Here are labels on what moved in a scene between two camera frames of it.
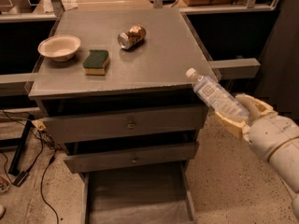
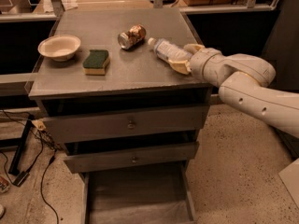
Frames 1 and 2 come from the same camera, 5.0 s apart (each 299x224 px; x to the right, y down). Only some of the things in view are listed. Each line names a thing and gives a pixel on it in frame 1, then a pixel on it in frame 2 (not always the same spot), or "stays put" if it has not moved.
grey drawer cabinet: x=113 y=90 stays put
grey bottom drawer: x=147 y=195 stays put
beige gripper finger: x=259 y=108 → x=192 y=48
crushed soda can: x=132 y=36 stays put
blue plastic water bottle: x=218 y=96 → x=169 y=50
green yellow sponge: x=93 y=64 stays put
